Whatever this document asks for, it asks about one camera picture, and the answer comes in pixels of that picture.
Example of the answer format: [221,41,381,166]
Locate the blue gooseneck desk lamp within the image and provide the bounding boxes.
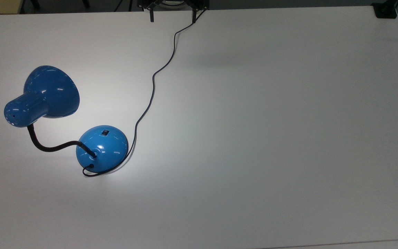
[4,65,129,174]

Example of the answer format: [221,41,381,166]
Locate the black lamp power cord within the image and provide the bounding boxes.
[82,9,207,178]

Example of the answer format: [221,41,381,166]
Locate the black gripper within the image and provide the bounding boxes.
[138,0,209,24]

